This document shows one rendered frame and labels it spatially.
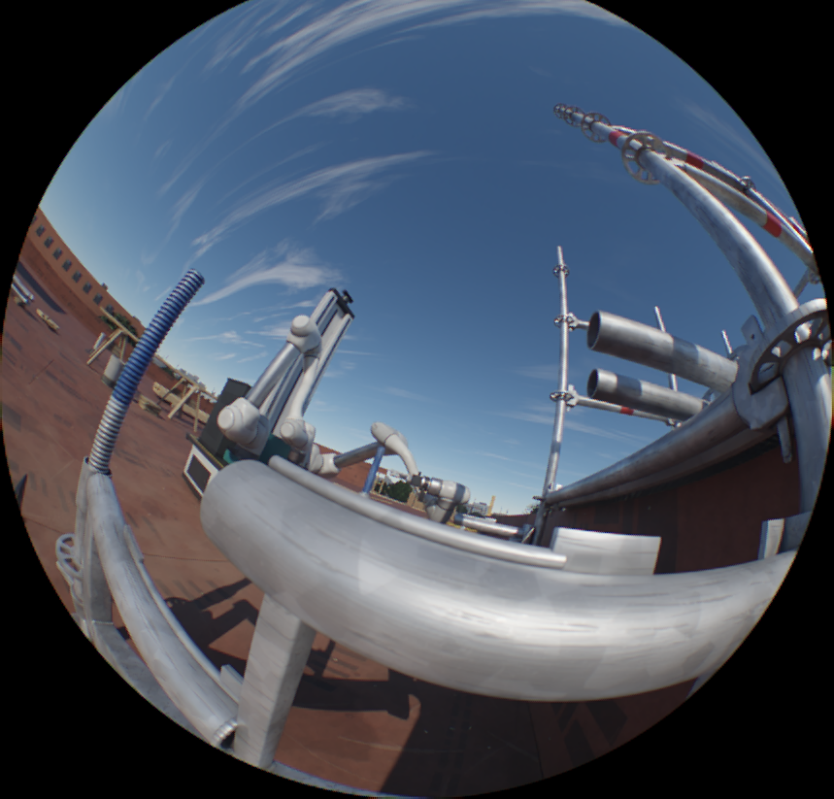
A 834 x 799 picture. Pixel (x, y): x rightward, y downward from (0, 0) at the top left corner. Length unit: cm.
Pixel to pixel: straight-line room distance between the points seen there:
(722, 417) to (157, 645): 49
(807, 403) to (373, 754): 79
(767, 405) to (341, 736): 83
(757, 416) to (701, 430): 9
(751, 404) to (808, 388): 8
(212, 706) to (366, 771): 52
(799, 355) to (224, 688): 43
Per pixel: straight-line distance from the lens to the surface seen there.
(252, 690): 16
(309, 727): 74
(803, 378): 28
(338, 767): 69
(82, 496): 51
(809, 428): 27
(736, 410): 32
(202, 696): 21
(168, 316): 46
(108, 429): 47
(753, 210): 84
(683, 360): 38
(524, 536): 116
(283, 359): 139
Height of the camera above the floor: 60
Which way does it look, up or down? 24 degrees up
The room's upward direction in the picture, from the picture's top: 20 degrees clockwise
